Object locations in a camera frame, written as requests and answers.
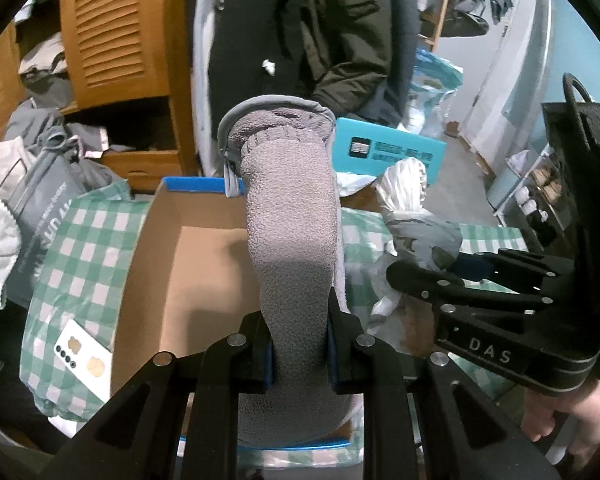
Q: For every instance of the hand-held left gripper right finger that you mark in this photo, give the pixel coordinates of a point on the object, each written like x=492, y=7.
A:
x=333, y=362

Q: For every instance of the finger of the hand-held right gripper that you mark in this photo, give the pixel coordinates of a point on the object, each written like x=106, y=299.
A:
x=480, y=335
x=520, y=267

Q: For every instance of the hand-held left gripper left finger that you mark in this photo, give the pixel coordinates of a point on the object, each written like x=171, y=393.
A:
x=266, y=362

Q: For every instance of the blue and brown cardboard box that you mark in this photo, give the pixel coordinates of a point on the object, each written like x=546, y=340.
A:
x=190, y=270

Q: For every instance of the grey fuzzy sock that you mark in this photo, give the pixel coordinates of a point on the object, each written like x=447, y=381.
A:
x=290, y=210

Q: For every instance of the person's right hand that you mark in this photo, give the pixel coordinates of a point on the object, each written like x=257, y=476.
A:
x=537, y=415

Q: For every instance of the shoe rack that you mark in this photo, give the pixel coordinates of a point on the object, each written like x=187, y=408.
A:
x=535, y=195

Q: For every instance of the light blue cabinet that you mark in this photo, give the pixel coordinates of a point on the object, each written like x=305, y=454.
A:
x=502, y=190

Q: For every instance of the teal box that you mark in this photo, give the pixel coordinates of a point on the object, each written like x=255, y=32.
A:
x=405, y=154

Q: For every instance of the white phone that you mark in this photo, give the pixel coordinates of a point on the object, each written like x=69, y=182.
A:
x=82, y=347

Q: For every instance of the blue striped plastic bag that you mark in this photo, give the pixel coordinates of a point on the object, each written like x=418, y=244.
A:
x=430, y=80

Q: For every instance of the green checked plastic-wrapped cloth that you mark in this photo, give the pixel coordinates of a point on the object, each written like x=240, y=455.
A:
x=85, y=260

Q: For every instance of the dark clothes pile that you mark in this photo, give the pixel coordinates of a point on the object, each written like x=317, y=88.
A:
x=475, y=0

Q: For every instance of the wooden shelf rack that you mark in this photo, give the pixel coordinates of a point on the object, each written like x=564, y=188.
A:
x=442, y=5

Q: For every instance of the white garment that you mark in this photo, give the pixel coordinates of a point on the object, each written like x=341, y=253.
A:
x=202, y=85

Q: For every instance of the white towel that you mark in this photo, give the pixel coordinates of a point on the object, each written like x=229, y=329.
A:
x=0, y=255

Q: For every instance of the black fleece jacket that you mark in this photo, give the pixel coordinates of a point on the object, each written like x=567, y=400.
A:
x=250, y=35

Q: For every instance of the grey garment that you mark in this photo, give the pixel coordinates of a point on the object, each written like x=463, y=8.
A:
x=27, y=120

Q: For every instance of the grey and white clothes pile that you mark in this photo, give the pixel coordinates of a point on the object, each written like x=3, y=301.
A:
x=45, y=70

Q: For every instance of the wooden louvred cabinet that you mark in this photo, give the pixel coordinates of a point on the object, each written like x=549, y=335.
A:
x=115, y=25

